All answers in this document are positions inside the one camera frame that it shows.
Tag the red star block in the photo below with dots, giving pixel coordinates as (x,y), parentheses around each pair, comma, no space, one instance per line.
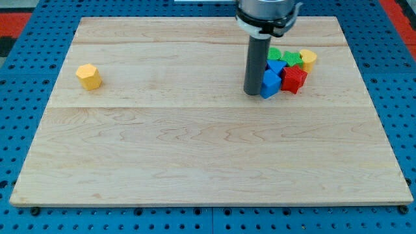
(293,78)

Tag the light wooden board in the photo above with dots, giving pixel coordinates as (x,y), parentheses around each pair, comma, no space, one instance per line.
(170,125)

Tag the blue cube block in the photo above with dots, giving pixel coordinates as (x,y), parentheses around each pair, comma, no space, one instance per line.
(270,85)

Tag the yellow hexagonal block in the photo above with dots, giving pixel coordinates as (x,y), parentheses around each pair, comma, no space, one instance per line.
(88,76)

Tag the green star block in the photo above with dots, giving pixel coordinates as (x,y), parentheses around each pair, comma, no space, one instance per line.
(292,59)

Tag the blue triangular block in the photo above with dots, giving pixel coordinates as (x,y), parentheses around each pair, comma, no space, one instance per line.
(276,66)

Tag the green semicircle block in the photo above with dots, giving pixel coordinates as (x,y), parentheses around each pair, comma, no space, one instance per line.
(274,54)

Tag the yellow cylinder block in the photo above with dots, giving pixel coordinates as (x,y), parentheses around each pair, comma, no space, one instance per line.
(309,59)

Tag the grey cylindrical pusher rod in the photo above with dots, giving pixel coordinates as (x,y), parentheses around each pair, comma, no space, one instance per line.
(255,65)

